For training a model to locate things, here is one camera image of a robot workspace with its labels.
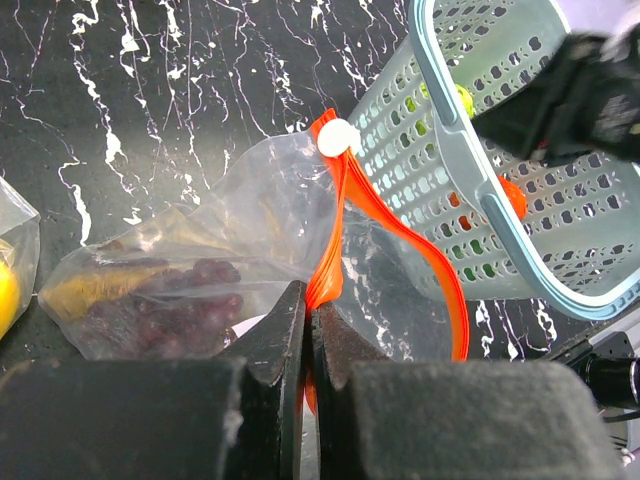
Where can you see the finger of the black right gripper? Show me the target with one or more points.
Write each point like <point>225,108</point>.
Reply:
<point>585,99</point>

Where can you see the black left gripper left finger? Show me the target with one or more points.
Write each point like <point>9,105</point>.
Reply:
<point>236,415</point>

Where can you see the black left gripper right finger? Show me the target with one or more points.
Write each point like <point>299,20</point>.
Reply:
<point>381,419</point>

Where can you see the orange pumpkin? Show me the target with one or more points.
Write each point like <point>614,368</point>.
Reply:
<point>515,195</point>

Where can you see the orange zip plastic bag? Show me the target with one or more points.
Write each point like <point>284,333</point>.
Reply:
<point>294,207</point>

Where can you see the yellow lemon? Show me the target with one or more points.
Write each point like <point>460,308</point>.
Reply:
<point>10,289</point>

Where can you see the blue zip top bag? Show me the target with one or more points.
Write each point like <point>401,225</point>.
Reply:
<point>20,252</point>

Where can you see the purple grapes bunch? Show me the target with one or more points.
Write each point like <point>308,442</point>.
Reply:
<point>175,313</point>

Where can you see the white plastic basket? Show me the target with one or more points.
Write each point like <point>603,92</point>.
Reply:
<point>511,230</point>

